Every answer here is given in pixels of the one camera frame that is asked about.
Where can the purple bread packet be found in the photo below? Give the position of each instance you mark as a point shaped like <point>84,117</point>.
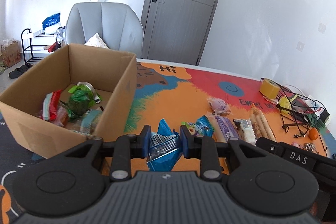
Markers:
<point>223,128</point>

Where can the pink flower keychain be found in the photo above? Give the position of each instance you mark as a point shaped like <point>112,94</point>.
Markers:
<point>296,145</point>

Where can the small orange tangerine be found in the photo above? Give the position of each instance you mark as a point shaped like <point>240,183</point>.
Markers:
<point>313,134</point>

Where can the grey upholstered chair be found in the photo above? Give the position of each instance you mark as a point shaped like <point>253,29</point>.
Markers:
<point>116,23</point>

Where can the black slippers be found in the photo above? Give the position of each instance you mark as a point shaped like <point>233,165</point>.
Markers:
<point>19,71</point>

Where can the orange label bread packet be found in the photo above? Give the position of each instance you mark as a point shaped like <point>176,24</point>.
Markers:
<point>260,124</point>

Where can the blue plastic bag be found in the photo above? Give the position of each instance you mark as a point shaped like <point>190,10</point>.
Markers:
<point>51,21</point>

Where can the clear white wafer packet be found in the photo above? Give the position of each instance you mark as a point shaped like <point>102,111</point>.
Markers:
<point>245,130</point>

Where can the grey room door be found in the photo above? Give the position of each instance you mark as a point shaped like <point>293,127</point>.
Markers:
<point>176,30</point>

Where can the yellow tape roll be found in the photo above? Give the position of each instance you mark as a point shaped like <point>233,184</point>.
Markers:
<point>269,89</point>

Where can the red candy bar packet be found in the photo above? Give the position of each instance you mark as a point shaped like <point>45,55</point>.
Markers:
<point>50,106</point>

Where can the brown printed carton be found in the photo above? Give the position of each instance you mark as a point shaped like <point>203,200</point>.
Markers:
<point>10,52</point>

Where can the green snack packet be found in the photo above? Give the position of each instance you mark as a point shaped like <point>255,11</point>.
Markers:
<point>82,97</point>

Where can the blue snack packet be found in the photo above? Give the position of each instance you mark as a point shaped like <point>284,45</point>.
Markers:
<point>165,148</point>
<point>202,127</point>

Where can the colourful cartoon table mat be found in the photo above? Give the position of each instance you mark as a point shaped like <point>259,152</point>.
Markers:
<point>175,93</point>

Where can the yellow plastic toy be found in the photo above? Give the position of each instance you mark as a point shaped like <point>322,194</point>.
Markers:
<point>285,105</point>

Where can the black metal shoe rack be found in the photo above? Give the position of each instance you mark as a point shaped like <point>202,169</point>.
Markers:
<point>38,45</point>

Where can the pink small snack packet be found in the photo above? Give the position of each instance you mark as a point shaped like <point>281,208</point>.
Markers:
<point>219,106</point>

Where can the dotted white cushion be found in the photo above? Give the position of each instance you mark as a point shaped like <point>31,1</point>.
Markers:
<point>96,41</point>

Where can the metal key bunch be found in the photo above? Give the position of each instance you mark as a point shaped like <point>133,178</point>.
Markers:
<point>310,147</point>

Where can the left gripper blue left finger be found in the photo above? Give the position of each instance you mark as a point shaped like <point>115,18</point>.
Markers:
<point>144,140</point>

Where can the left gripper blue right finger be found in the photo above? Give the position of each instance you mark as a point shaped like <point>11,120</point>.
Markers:
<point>188,145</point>

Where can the teal striped cracker packet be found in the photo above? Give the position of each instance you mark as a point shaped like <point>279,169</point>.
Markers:
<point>87,123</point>

